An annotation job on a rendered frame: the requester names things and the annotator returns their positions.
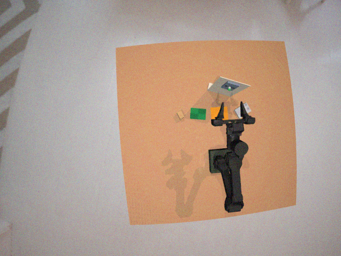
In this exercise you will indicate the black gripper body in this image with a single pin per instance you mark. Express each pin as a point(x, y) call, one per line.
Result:
point(220, 122)

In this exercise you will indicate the orange square mat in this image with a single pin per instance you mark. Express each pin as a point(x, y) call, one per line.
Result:
point(215, 111)

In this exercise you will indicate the beige panel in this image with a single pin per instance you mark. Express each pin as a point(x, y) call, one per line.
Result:
point(222, 84)

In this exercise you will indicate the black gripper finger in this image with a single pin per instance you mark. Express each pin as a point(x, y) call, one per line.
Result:
point(243, 112)
point(220, 114)

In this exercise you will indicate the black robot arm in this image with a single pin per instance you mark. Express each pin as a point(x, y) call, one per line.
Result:
point(233, 161)

